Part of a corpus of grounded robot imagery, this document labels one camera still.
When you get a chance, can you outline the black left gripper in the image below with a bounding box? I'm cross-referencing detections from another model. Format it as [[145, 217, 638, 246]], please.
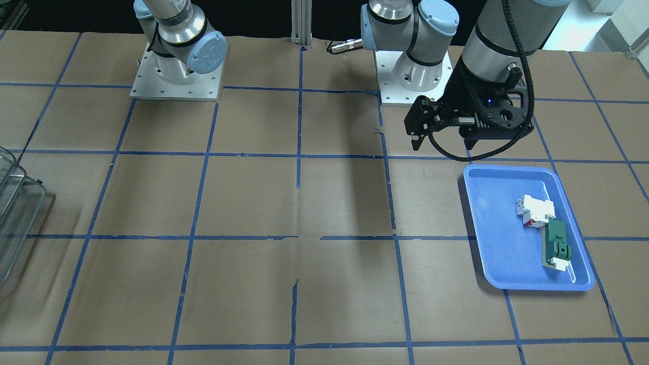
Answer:
[[404, 64, 534, 152]]

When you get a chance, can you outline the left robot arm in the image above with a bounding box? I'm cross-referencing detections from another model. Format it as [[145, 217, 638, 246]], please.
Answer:
[[360, 1, 570, 160]]

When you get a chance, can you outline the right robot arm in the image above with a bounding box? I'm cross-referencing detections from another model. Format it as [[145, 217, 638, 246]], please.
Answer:
[[133, 1, 228, 74]]

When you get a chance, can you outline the white circuit breaker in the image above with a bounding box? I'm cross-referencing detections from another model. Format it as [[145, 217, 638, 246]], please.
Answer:
[[516, 195, 556, 228]]

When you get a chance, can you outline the blue plastic tray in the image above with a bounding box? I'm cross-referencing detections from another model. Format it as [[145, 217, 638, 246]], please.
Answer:
[[463, 164, 594, 291]]

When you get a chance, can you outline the green terminal block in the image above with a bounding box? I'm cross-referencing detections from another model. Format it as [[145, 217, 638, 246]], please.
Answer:
[[542, 217, 572, 272]]

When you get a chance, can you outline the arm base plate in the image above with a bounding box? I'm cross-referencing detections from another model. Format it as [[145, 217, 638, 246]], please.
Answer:
[[375, 51, 452, 106], [130, 45, 224, 102]]

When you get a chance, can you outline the silver cable connector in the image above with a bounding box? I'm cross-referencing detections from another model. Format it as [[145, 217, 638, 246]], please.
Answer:
[[326, 39, 364, 55]]

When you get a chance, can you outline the black corrugated cable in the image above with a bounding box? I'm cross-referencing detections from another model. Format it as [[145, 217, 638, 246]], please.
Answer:
[[421, 0, 535, 163]]

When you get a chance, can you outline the aluminium profile post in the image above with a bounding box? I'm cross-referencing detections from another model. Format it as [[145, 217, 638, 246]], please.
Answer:
[[291, 0, 312, 48]]

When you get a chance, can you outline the wire mesh shelf basket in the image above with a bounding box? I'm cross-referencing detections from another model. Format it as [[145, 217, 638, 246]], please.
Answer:
[[1, 148, 46, 285]]

